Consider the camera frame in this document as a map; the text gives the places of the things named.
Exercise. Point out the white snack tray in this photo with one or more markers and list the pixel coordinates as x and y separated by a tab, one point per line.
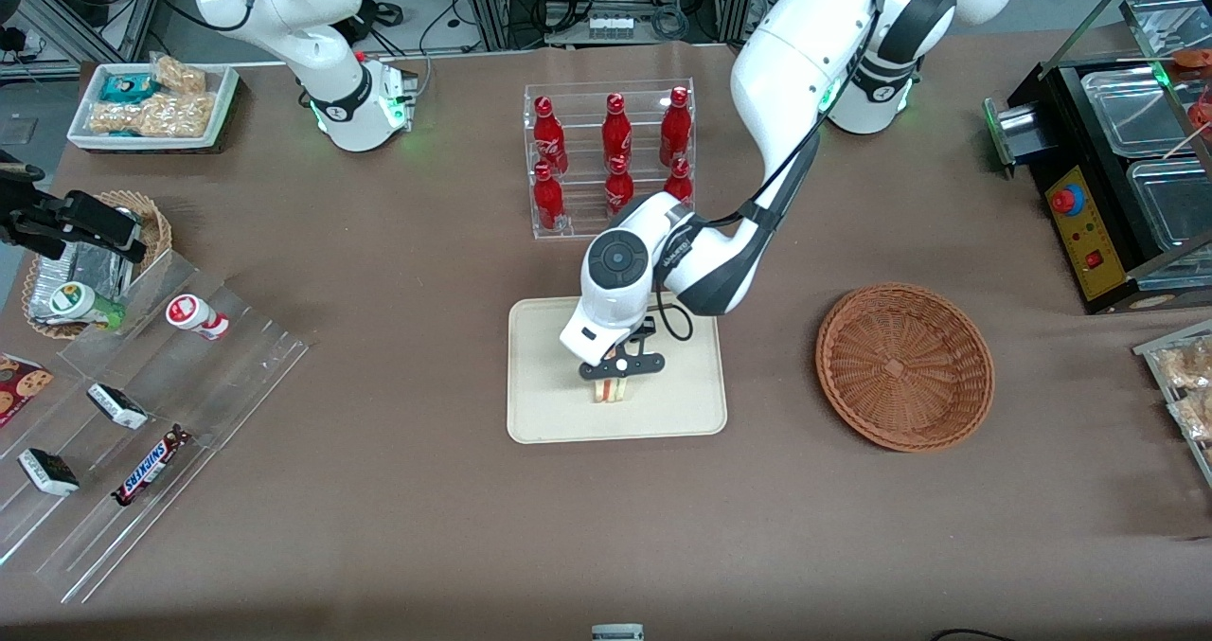
222	101

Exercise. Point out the small grey device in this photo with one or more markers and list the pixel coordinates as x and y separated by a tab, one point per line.
617	632

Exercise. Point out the beige plastic tray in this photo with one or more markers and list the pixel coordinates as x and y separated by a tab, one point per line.
549	385

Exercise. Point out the round brown wicker basket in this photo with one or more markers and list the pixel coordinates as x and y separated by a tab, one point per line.
904	366

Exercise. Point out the snickers bar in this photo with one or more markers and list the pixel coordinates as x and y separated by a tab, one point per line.
151	466

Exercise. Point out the clear acrylic bottle rack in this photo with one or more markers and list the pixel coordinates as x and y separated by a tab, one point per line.
578	220

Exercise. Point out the black white chocolate bar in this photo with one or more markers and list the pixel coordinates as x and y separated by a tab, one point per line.
47	471
117	406

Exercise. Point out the red capped yoghurt bottle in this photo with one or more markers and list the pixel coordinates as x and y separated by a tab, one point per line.
194	315

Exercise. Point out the long rice cracker bag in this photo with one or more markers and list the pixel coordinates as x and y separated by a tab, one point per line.
156	115

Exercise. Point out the steel food pan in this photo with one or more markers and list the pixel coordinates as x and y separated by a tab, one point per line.
1174	205
1131	111

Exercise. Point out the red cola bottle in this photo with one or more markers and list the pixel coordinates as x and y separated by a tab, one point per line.
678	184
546	134
616	130
618	189
547	198
674	128

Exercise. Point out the triangle sandwich with tomato lettuce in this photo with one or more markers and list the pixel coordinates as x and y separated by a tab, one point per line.
611	391

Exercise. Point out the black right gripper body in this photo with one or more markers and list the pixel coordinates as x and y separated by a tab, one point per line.
21	217

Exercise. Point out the clear acrylic stepped display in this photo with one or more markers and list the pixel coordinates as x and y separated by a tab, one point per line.
189	404

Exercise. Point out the black food warmer yellow panel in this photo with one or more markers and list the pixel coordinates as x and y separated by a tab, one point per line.
1060	120

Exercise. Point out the small rice cracker bag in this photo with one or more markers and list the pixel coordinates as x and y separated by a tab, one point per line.
180	75

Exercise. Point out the clear bag of rice crackers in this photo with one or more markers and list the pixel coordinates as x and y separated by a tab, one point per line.
1188	365
1198	416

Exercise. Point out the silver foil package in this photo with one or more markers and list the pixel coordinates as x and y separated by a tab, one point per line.
90	264

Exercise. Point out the aluminium profile rail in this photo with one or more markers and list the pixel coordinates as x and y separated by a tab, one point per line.
85	7

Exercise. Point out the red emergency stop button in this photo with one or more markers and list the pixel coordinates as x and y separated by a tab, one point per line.
1064	201

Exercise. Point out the teal snack packet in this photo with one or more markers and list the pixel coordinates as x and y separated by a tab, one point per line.
126	87

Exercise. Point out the green capped yoghurt bottle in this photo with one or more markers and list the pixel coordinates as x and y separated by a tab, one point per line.
80	302

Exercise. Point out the chocolate chip cookie package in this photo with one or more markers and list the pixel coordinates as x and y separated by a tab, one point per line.
21	385

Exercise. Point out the white power strip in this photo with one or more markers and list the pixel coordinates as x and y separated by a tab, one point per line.
611	26

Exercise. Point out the small brown wicker basket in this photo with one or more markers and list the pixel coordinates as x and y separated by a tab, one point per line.
156	224

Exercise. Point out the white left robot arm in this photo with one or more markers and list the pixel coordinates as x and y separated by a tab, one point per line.
805	54

